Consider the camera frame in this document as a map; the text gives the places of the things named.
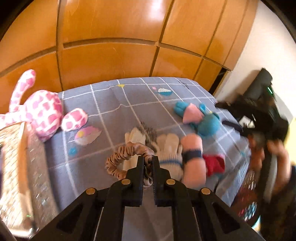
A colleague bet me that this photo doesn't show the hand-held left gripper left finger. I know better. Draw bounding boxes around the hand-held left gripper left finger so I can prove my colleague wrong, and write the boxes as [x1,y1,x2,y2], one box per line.
[30,156,145,241]

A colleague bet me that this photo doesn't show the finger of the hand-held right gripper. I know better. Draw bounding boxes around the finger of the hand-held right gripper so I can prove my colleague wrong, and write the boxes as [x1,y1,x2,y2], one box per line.
[215,101,238,112]
[222,120,245,136]

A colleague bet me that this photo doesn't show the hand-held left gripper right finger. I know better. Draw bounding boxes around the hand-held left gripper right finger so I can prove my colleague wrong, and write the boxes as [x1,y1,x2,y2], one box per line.
[151,156,265,241]

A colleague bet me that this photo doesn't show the blue plush toy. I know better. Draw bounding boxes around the blue plush toy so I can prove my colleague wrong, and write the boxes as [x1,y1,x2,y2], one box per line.
[173,101,221,139]

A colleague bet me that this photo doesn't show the beige satin scrunchie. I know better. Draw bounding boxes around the beige satin scrunchie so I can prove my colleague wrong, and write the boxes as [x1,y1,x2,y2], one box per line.
[105,142,156,188]

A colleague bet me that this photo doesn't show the pink sock with navy band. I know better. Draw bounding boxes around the pink sock with navy band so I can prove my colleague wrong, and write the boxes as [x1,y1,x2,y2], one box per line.
[180,134,207,189]

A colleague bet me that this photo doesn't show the red sock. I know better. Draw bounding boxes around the red sock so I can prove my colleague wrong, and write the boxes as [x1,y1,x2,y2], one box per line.
[203,155,226,178]

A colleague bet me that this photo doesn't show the person's right hand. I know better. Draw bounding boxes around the person's right hand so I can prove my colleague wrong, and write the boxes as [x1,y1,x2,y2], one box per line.
[248,137,290,173]

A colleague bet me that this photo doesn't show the white glove with blue band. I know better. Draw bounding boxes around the white glove with blue band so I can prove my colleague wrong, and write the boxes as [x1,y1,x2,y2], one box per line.
[151,133,184,182]

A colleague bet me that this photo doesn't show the grey ribbed cloth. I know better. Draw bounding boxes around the grey ribbed cloth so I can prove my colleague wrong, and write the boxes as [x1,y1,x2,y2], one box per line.
[137,122,159,149]

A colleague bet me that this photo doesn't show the red patterned cloth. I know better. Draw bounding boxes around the red patterned cloth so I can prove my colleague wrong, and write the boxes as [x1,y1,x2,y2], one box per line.
[231,169,262,225]

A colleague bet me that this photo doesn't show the grey checked bed sheet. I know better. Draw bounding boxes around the grey checked bed sheet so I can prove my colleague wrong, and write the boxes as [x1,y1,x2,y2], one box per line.
[23,77,252,241]

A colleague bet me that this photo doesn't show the pink spotted giraffe plush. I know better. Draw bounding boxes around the pink spotted giraffe plush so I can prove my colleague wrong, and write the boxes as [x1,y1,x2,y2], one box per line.
[0,69,89,143]

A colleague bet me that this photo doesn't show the ornate gold tissue box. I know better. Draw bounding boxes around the ornate gold tissue box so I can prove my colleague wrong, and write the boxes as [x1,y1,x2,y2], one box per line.
[0,122,58,237]

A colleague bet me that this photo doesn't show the wooden wardrobe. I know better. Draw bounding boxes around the wooden wardrobe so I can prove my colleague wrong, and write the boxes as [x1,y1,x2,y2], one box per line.
[0,0,259,114]

